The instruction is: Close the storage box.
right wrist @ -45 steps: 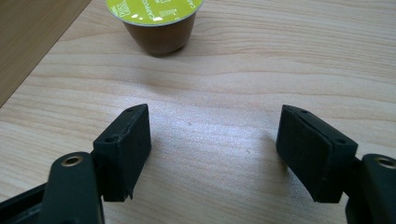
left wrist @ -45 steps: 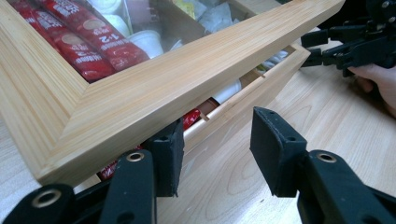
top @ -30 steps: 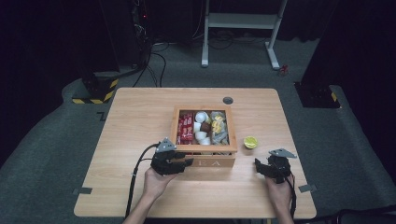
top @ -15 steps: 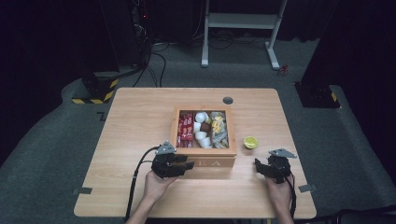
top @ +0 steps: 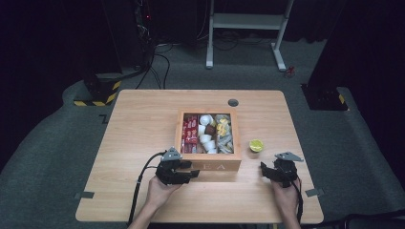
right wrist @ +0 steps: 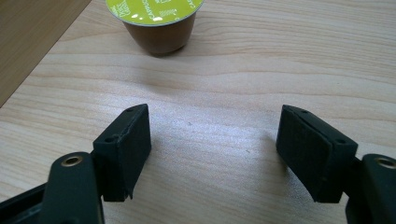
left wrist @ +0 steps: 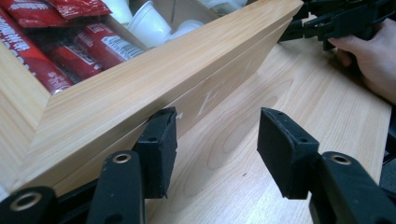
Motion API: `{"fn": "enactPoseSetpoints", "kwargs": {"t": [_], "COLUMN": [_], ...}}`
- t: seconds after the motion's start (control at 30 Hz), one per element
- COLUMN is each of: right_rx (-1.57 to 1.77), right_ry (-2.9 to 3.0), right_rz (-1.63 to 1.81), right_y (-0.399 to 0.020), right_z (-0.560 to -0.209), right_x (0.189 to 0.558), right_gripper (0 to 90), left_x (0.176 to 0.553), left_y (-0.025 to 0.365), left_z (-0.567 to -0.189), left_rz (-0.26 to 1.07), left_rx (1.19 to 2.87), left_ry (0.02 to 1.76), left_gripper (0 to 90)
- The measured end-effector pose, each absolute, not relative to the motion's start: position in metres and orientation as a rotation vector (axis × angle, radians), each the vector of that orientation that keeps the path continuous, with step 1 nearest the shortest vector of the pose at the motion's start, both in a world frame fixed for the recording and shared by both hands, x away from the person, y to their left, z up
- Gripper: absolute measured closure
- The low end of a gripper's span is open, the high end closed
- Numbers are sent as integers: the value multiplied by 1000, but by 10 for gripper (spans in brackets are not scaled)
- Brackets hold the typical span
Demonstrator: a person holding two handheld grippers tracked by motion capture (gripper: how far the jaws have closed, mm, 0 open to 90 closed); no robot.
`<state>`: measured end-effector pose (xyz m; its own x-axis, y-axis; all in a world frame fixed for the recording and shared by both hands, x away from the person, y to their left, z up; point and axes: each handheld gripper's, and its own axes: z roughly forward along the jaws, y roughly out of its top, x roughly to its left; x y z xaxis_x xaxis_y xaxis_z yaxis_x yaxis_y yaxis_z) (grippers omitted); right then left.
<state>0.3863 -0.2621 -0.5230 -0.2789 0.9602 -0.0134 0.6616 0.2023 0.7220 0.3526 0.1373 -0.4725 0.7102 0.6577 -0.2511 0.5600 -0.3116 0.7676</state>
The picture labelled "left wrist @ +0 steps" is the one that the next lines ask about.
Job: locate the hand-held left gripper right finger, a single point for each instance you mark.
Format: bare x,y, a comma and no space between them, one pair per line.
289,155

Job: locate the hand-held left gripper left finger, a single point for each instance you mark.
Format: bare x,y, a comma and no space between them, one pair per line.
155,155

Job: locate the wooden box with window lid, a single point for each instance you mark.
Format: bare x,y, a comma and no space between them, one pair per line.
124,102

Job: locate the clear wrapped packets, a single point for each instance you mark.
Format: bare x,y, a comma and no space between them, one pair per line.
222,5

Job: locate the white creamer cup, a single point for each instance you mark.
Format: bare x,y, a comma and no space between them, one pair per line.
118,11
185,29
149,26

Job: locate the pile of red sachets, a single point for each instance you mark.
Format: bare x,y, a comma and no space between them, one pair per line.
28,56

